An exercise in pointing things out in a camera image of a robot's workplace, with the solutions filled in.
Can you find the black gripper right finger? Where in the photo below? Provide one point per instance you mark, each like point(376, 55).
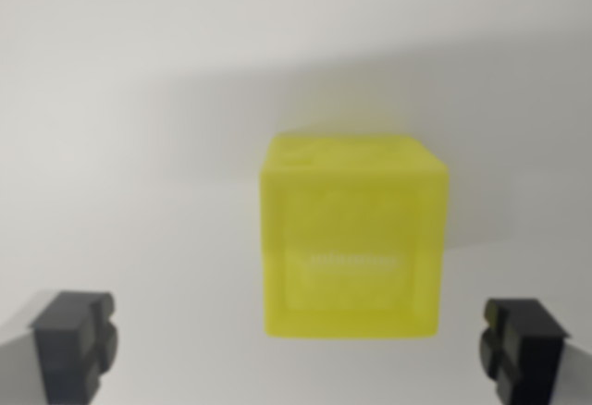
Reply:
point(532, 359)

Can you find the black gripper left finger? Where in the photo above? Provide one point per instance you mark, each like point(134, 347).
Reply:
point(65, 354)

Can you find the yellow cube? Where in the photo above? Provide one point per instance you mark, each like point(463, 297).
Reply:
point(351, 238)

